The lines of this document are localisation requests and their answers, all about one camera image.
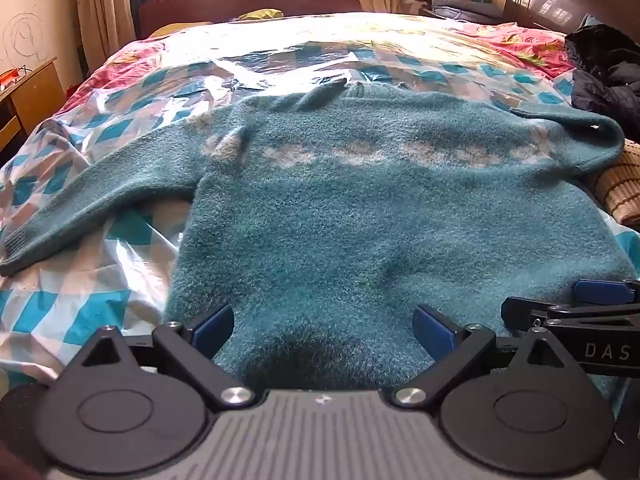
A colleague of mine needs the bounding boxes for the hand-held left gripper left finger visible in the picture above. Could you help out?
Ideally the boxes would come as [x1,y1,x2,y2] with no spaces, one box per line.
[61,304,255,408]

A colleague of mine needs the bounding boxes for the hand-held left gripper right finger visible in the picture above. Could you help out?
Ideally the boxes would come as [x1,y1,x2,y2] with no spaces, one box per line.
[391,304,588,408]

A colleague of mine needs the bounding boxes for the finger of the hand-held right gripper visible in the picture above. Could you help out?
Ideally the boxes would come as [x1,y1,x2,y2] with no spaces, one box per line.
[545,279,640,322]
[501,296,553,332]

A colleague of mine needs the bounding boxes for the teal knitted sweater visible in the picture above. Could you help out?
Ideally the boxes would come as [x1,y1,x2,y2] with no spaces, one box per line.
[0,79,640,401]

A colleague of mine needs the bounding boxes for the blue folded clothes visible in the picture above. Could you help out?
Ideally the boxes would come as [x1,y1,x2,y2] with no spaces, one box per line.
[424,0,506,24]

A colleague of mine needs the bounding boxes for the brown striped ribbed sweater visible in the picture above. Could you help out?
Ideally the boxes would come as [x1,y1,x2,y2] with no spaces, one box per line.
[581,137,640,234]

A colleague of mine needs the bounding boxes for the dark jacket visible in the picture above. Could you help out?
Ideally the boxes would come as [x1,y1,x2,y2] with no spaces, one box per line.
[564,15,640,134]

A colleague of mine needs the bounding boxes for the floral bed quilt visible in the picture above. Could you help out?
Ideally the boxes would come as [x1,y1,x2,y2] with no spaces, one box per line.
[65,10,583,116]

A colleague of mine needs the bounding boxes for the wooden desk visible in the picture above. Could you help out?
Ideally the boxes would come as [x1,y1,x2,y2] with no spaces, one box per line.
[0,57,67,152]

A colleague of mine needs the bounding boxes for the yellow pillow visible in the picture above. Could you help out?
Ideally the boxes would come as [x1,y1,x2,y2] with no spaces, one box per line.
[149,21,214,39]

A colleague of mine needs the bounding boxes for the green pillow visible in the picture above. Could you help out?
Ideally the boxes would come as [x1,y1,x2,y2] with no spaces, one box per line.
[237,7,284,22]

